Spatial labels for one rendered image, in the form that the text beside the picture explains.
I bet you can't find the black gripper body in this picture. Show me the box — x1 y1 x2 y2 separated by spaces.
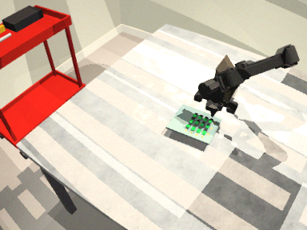
194 90 238 114

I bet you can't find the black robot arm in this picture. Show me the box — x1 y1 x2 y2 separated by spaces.
198 45 300 113

